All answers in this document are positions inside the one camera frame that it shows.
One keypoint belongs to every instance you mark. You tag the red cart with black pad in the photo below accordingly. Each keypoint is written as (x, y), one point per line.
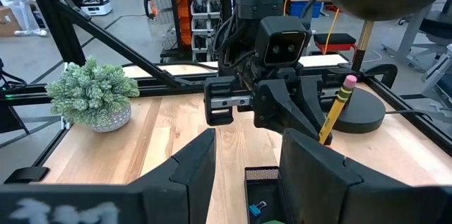
(335, 38)

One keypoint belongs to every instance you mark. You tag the shelf rack with orange bins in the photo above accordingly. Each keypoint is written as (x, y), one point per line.
(183, 22)

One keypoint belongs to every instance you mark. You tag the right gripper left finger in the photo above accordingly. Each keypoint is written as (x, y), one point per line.
(176, 199)

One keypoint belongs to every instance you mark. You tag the blue storage bin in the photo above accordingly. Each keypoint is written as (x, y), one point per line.
(300, 9)

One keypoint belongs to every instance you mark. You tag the artificial green potted plant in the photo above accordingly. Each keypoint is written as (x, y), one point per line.
(92, 89)

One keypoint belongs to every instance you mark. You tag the yellow pencil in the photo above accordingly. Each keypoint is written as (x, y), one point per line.
(335, 111)

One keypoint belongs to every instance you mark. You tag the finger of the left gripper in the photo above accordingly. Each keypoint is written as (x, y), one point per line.
(275, 107)
(312, 97)

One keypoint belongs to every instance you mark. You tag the black aluminium table frame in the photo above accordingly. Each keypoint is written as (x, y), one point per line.
(141, 59)

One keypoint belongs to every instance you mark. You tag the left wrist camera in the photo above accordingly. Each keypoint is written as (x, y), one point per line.
(282, 44)

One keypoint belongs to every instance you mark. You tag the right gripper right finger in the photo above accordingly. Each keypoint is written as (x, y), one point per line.
(353, 199)

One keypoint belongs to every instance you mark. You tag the black table edge bracket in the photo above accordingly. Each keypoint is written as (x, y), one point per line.
(26, 174)

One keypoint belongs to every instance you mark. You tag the small blue binder clip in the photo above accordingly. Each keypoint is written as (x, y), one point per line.
(254, 210)

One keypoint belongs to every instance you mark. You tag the black curved clamp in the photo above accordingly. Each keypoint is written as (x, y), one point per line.
(385, 70)

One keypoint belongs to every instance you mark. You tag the cardboard box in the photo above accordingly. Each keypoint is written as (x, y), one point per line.
(8, 22)

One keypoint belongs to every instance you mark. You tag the black mesh desk organizer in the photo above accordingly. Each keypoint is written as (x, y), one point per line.
(261, 174)

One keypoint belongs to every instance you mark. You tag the background desk with grey legs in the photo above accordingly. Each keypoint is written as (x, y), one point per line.
(409, 29)

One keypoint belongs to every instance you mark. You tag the blue office chair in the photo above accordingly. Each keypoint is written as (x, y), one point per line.
(438, 26)

